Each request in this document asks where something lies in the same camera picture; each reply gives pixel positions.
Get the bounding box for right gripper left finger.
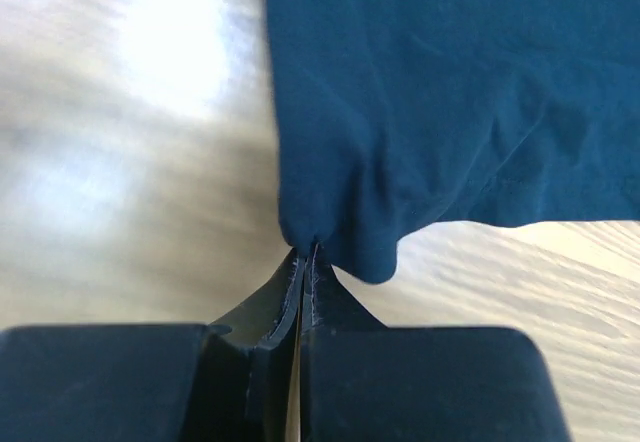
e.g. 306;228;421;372
207;251;304;441

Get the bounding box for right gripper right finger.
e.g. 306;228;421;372
299;244;385;441

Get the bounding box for navy jersey tank top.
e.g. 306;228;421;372
266;0;639;284

